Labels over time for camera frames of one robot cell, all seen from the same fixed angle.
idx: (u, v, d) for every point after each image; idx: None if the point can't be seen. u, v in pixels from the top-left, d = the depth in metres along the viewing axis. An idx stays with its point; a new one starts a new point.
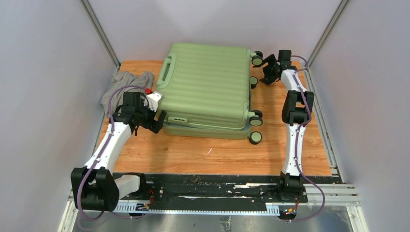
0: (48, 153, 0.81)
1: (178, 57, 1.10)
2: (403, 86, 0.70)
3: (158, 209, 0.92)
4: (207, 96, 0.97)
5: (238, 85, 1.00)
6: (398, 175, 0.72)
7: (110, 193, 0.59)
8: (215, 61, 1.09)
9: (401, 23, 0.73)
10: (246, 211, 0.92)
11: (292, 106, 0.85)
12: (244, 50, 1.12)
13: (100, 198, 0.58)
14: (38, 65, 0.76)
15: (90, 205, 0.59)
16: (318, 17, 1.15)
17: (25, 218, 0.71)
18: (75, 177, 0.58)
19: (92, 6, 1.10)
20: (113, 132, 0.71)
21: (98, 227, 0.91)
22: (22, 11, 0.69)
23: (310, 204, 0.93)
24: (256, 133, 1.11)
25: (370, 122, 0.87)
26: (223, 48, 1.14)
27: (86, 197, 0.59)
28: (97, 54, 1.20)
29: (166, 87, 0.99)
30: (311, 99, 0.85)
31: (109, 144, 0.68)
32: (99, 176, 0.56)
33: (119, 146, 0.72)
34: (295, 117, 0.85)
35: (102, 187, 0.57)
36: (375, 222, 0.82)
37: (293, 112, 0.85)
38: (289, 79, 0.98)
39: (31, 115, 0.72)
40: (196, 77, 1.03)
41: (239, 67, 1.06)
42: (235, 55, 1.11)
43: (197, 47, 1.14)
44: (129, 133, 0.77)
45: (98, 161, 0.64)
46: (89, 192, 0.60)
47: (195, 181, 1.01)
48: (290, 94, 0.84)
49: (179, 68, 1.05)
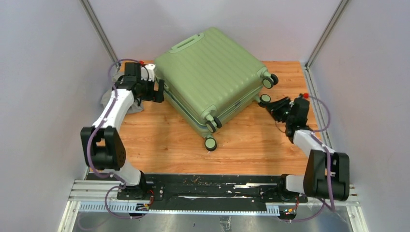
0: (48, 153, 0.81)
1: (205, 36, 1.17)
2: (403, 86, 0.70)
3: (158, 209, 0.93)
4: (188, 80, 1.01)
5: (222, 89, 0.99)
6: (398, 175, 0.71)
7: (118, 150, 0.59)
8: (224, 61, 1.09)
9: (400, 23, 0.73)
10: (246, 211, 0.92)
11: (319, 175, 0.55)
12: (260, 64, 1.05)
13: (110, 154, 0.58)
14: (37, 65, 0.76)
15: (100, 163, 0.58)
16: (318, 16, 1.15)
17: (25, 218, 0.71)
18: (85, 136, 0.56)
19: (92, 6, 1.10)
20: (117, 97, 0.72)
21: (98, 227, 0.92)
22: (22, 11, 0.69)
23: (310, 204, 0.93)
24: (211, 139, 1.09)
25: (370, 122, 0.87)
26: (241, 51, 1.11)
27: (97, 155, 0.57)
28: (97, 53, 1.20)
29: (169, 56, 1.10)
30: (344, 165, 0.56)
31: (116, 105, 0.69)
32: (108, 133, 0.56)
33: (123, 111, 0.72)
34: (323, 191, 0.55)
35: (111, 144, 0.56)
36: (376, 222, 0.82)
37: (321, 182, 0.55)
38: (307, 138, 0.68)
39: (31, 115, 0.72)
40: (198, 58, 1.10)
41: (241, 77, 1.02)
42: (248, 65, 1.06)
43: (223, 36, 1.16)
44: (132, 100, 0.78)
45: (105, 121, 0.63)
46: (98, 150, 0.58)
47: (195, 181, 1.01)
48: (313, 156, 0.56)
49: (193, 48, 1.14)
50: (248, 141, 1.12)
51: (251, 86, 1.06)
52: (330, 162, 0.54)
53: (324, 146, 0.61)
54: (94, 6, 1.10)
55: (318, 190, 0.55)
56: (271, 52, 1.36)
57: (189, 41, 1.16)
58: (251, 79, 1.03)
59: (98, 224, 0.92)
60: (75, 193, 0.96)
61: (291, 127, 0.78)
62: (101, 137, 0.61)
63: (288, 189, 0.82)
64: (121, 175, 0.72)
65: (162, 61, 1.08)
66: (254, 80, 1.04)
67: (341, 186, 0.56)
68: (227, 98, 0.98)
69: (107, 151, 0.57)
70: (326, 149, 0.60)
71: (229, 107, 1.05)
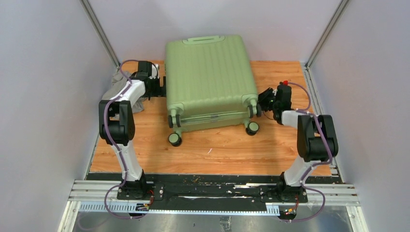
0: (47, 153, 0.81)
1: (225, 40, 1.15)
2: (404, 86, 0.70)
3: (158, 209, 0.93)
4: (181, 72, 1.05)
5: (199, 91, 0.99)
6: (398, 175, 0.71)
7: (131, 121, 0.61)
8: (224, 71, 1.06)
9: (400, 24, 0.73)
10: (246, 211, 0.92)
11: (310, 134, 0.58)
12: (254, 90, 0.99)
13: (122, 125, 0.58)
14: (37, 66, 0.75)
15: (114, 134, 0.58)
16: (318, 17, 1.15)
17: (26, 219, 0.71)
18: (102, 107, 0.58)
19: (92, 6, 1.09)
20: (132, 84, 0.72)
21: (98, 227, 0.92)
22: (21, 12, 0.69)
23: (310, 204, 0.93)
24: (176, 135, 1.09)
25: (370, 123, 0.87)
26: (246, 69, 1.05)
27: (110, 127, 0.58)
28: (97, 54, 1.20)
29: (182, 45, 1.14)
30: (329, 124, 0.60)
31: (130, 89, 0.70)
32: (123, 104, 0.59)
33: (135, 96, 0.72)
34: (316, 150, 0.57)
35: (126, 113, 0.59)
36: (376, 223, 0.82)
37: (313, 141, 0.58)
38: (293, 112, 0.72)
39: (30, 116, 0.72)
40: (203, 56, 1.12)
41: (226, 93, 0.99)
42: (241, 83, 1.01)
43: (238, 50, 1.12)
44: (142, 91, 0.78)
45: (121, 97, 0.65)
46: (112, 123, 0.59)
47: (195, 181, 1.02)
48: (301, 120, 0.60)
49: (206, 47, 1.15)
50: (248, 141, 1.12)
51: (233, 107, 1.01)
52: (316, 120, 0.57)
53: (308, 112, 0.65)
54: (94, 7, 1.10)
55: (313, 149, 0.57)
56: (271, 52, 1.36)
57: (208, 39, 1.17)
58: (233, 100, 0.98)
59: (99, 224, 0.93)
60: (75, 193, 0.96)
61: (278, 112, 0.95)
62: (114, 113, 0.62)
63: (288, 184, 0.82)
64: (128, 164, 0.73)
65: (172, 48, 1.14)
66: (236, 101, 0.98)
67: (331, 143, 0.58)
68: (198, 106, 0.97)
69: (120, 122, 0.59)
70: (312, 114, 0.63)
71: (202, 115, 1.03)
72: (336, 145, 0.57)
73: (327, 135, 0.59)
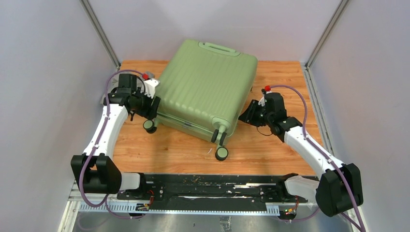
0: (48, 152, 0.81)
1: (233, 59, 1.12)
2: (403, 86, 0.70)
3: (158, 209, 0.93)
4: (179, 71, 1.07)
5: (181, 93, 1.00)
6: (398, 174, 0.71)
7: (112, 177, 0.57)
8: (216, 88, 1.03)
9: (400, 23, 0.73)
10: (246, 211, 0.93)
11: (339, 195, 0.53)
12: (228, 118, 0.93)
13: (103, 183, 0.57)
14: (38, 66, 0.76)
15: (94, 189, 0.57)
16: (318, 17, 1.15)
17: (26, 219, 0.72)
18: (77, 165, 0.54)
19: (92, 7, 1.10)
20: (109, 116, 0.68)
21: (98, 227, 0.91)
22: (21, 12, 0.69)
23: (310, 204, 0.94)
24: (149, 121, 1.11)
25: (370, 122, 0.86)
26: (237, 95, 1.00)
27: (92, 181, 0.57)
28: (97, 54, 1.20)
29: (197, 47, 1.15)
30: (356, 180, 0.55)
31: (108, 125, 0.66)
32: (100, 162, 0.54)
33: (116, 129, 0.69)
34: (343, 207, 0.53)
35: (105, 173, 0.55)
36: (376, 222, 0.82)
37: (340, 200, 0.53)
38: (308, 149, 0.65)
39: (31, 114, 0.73)
40: (209, 64, 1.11)
41: (201, 108, 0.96)
42: (223, 107, 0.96)
43: (240, 74, 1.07)
44: (125, 116, 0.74)
45: (96, 147, 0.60)
46: (93, 177, 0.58)
47: (195, 180, 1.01)
48: (329, 180, 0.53)
49: (215, 58, 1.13)
50: (248, 141, 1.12)
51: (204, 123, 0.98)
52: (344, 179, 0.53)
53: (331, 162, 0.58)
54: (94, 8, 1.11)
55: (340, 208, 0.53)
56: (271, 52, 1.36)
57: (225, 50, 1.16)
58: (203, 116, 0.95)
59: (98, 224, 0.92)
60: (75, 193, 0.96)
61: (276, 124, 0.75)
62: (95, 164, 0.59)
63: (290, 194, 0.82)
64: (121, 189, 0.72)
65: (188, 46, 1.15)
66: (206, 120, 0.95)
67: (356, 196, 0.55)
68: (171, 107, 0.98)
69: (100, 179, 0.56)
70: (334, 167, 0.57)
71: (176, 118, 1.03)
72: (361, 197, 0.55)
73: (355, 190, 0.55)
